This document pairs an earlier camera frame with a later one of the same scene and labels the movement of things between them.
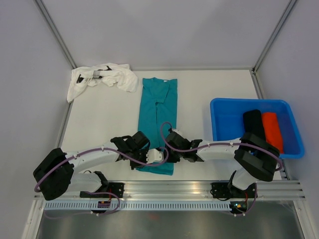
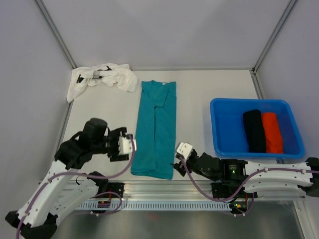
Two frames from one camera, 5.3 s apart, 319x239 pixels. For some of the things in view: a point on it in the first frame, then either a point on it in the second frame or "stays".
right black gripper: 172,159 → 178,168
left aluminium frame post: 57,34 stays
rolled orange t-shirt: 272,131 stays
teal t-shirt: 158,105 stays
